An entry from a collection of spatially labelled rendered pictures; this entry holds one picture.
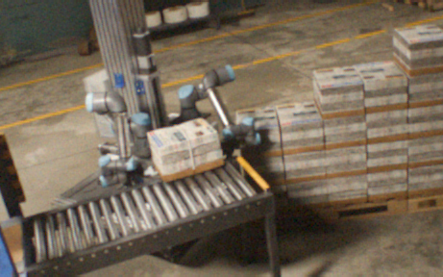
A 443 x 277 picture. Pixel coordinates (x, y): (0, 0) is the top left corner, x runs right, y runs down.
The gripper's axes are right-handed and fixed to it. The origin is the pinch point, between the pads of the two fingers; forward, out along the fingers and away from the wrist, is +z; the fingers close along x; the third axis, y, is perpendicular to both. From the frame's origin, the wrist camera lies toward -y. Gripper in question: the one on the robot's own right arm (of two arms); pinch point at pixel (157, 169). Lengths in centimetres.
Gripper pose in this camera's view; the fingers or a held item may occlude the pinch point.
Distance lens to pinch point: 350.4
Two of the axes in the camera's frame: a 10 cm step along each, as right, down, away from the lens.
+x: -3.2, -2.8, 9.1
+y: -1.7, -9.2, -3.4
